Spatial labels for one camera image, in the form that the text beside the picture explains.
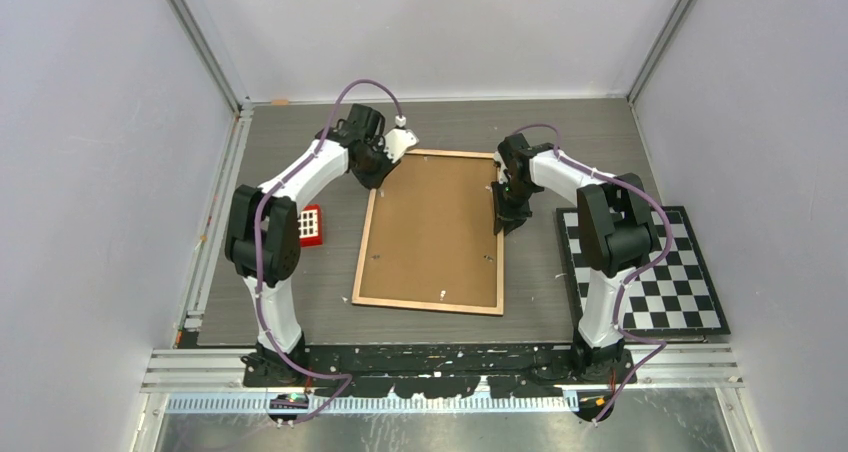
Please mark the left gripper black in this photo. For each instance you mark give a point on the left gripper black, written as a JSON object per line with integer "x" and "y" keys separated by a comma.
{"x": 375, "y": 182}

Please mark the black picture frame with photo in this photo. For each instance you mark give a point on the black picture frame with photo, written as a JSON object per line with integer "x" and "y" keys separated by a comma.
{"x": 432, "y": 222}

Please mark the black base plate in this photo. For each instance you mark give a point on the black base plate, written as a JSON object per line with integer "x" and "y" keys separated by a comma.
{"x": 432, "y": 371}

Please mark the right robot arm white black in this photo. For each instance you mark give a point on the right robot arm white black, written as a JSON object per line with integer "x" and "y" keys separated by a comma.
{"x": 616, "y": 234}

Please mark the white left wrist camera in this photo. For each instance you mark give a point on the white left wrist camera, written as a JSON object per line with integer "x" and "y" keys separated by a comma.
{"x": 399, "y": 140}

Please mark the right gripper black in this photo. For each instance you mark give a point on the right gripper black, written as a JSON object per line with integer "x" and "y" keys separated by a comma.
{"x": 507, "y": 218}

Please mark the red screw box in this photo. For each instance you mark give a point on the red screw box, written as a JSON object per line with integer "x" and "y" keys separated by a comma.
{"x": 310, "y": 226}

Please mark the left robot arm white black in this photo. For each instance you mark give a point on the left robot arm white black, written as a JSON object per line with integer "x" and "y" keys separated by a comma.
{"x": 262, "y": 239}

